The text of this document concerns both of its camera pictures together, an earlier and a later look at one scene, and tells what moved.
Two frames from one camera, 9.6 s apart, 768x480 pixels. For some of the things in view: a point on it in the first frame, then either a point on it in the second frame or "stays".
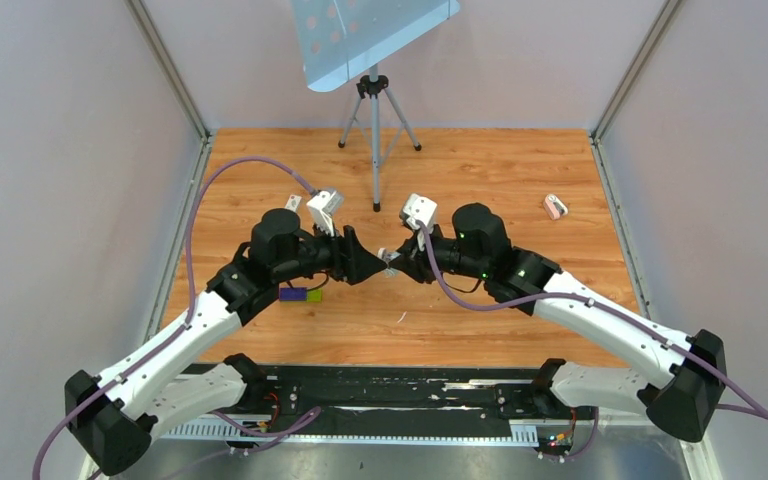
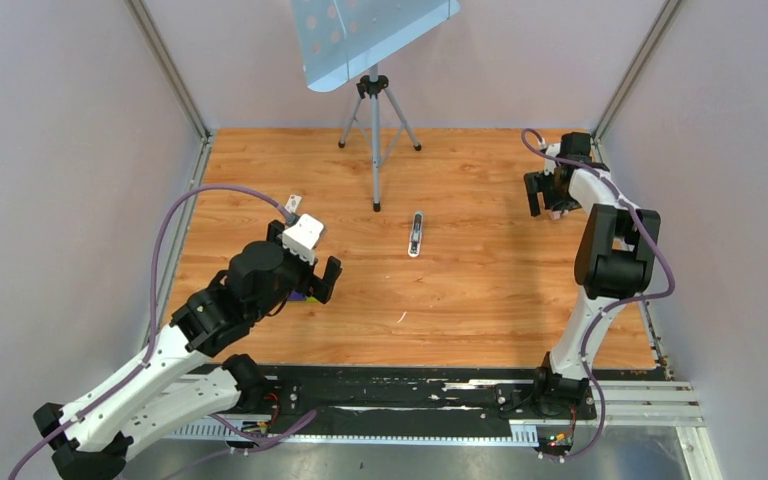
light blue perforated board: (340, 38) stays
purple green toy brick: (300, 294) stays
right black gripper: (413, 261) -> (534, 183)
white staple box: (293, 203) stays
